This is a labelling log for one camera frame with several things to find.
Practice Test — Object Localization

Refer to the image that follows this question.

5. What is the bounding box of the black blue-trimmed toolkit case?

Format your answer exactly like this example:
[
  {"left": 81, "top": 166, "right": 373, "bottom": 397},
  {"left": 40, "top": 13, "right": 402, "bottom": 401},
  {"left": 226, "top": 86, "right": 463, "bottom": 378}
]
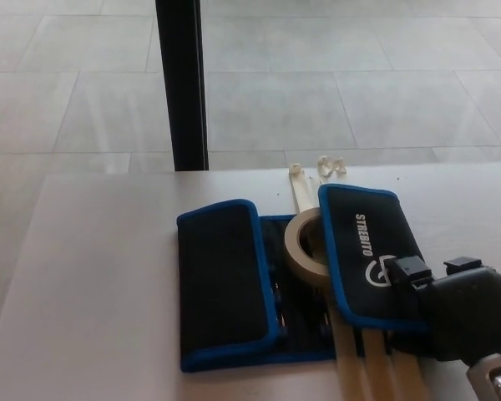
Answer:
[{"left": 175, "top": 183, "right": 440, "bottom": 373}]

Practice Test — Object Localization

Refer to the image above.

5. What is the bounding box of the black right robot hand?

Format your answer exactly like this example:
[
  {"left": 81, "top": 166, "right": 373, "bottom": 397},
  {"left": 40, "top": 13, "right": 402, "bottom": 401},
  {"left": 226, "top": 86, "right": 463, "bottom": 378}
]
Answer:
[{"left": 383, "top": 254, "right": 501, "bottom": 363}]

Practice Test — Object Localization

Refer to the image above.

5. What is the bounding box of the beige masking tape roll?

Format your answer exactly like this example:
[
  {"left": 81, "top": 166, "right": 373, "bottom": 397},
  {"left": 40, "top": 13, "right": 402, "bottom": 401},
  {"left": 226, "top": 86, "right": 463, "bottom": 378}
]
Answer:
[{"left": 284, "top": 207, "right": 331, "bottom": 287}]

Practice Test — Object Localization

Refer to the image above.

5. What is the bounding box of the black vertical post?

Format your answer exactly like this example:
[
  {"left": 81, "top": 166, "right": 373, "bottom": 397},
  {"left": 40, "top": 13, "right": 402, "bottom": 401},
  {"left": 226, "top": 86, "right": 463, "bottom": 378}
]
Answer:
[{"left": 154, "top": 0, "right": 210, "bottom": 172}]

